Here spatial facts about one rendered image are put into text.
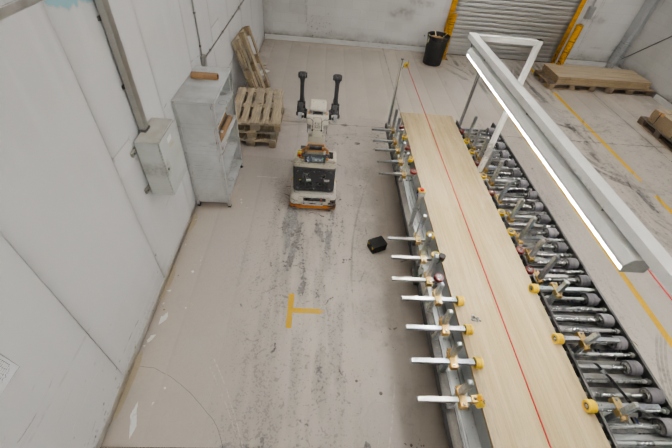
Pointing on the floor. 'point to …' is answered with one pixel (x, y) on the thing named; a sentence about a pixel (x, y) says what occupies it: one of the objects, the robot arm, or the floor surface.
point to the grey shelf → (226, 175)
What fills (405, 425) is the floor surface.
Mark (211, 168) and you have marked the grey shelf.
